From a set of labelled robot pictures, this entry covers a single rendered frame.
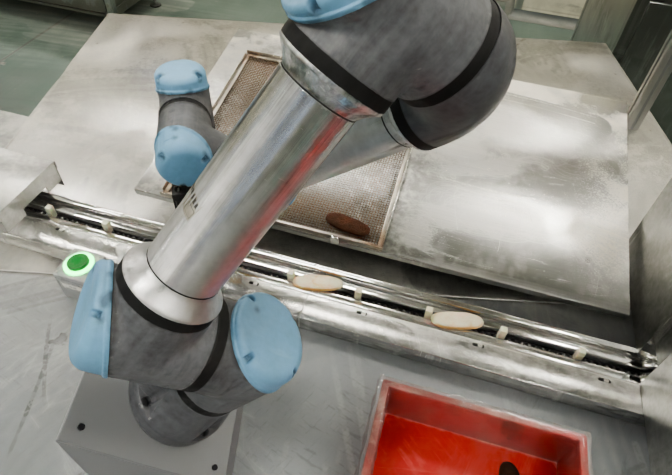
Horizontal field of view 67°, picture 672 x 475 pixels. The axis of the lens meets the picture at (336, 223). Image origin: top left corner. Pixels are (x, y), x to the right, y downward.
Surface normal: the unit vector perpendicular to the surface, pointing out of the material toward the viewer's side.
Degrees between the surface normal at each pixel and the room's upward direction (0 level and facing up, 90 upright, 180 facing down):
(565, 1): 90
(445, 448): 0
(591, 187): 10
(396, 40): 80
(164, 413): 57
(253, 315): 48
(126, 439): 40
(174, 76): 0
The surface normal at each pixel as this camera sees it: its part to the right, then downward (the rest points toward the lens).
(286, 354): 0.76, -0.44
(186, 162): 0.17, 0.73
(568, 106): -0.01, -0.55
